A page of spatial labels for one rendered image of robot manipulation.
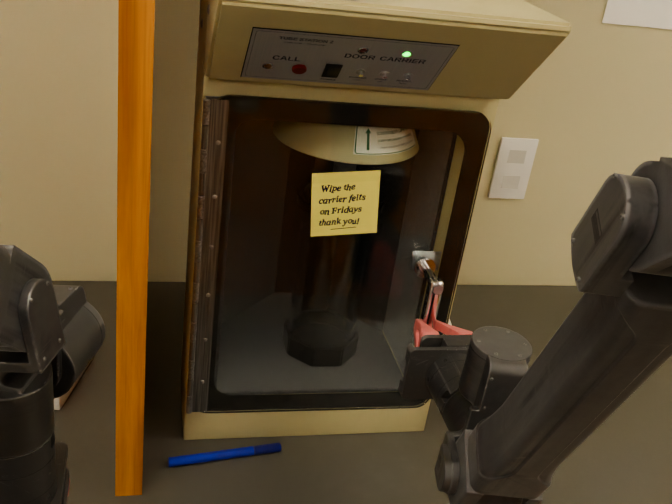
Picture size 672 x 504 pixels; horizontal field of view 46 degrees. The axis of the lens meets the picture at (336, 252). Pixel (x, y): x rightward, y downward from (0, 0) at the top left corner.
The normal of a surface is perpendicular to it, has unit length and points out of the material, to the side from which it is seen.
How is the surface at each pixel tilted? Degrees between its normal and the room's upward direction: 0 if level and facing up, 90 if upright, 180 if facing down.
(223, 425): 90
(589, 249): 89
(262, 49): 135
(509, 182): 90
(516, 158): 90
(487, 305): 0
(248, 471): 0
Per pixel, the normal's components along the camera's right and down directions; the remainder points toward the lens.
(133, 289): 0.21, 0.47
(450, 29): 0.05, 0.96
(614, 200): -0.99, -0.13
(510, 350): 0.15, -0.88
